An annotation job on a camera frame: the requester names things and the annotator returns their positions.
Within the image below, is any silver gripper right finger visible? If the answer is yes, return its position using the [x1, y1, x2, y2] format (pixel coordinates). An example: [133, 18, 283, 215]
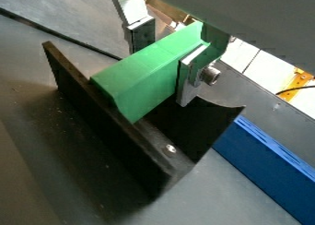
[176, 24, 230, 107]

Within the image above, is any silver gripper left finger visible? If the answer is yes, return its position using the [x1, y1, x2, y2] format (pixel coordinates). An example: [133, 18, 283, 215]
[112, 0, 155, 53]

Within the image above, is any green hexagon prism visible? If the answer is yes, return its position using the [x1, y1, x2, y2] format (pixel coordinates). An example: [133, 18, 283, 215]
[89, 21, 207, 124]

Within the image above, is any black curved cradle holder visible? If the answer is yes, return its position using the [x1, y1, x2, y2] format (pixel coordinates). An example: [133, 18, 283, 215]
[41, 41, 244, 198]

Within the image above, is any blue shape sorter block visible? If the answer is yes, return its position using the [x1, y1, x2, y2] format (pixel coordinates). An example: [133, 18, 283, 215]
[214, 116, 315, 225]

